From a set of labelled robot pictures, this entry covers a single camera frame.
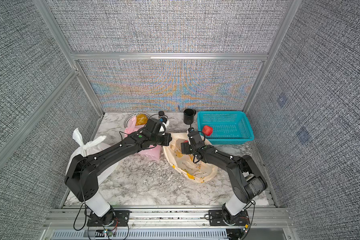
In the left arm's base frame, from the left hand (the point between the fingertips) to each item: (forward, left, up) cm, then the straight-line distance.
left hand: (175, 137), depth 84 cm
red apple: (+13, -22, -11) cm, 28 cm away
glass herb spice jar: (+27, +10, -9) cm, 30 cm away
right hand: (+3, -8, -9) cm, 12 cm away
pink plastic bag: (-4, +14, -10) cm, 17 cm away
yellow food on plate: (+24, +24, -10) cm, 35 cm away
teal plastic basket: (+20, -40, -17) cm, 47 cm away
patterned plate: (+31, +34, -14) cm, 48 cm away
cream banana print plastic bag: (-8, -6, -17) cm, 20 cm away
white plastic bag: (-4, +48, -2) cm, 48 cm away
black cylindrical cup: (+28, -11, -13) cm, 33 cm away
